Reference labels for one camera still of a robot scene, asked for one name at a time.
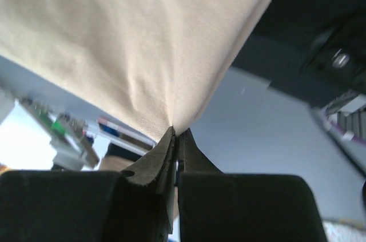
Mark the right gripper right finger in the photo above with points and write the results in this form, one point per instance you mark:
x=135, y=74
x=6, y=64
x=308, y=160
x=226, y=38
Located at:
x=190, y=158

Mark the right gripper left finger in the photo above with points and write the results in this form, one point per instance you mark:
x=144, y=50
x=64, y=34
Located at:
x=141, y=201

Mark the beige t-shirt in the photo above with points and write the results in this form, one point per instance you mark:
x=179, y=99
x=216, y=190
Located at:
x=150, y=63

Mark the black base beam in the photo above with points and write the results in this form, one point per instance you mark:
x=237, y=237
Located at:
x=312, y=50

